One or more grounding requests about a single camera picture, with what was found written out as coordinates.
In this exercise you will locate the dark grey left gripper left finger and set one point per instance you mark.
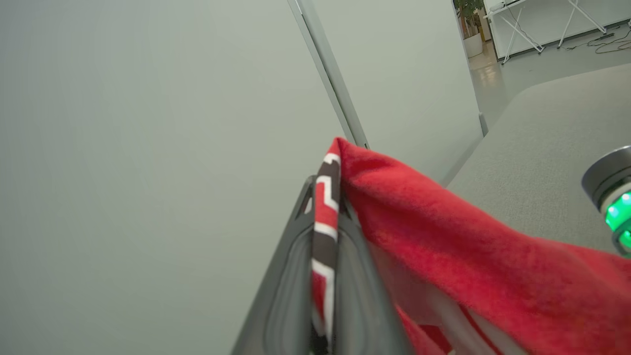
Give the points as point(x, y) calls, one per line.
point(286, 276)

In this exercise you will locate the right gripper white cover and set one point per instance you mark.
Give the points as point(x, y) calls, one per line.
point(611, 172)

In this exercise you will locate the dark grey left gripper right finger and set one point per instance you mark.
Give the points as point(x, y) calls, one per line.
point(360, 296)

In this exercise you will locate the red sweatshirt with black numerals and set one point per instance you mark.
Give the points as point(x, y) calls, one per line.
point(443, 236)

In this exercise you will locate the white folding table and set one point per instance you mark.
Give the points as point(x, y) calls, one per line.
point(522, 32)

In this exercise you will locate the white plant pot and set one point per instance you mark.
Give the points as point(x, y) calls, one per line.
point(473, 45)

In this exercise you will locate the green potted plant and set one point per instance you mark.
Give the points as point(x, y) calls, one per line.
point(468, 10)

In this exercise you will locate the grey metal partition post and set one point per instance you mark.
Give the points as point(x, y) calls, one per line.
point(330, 74)

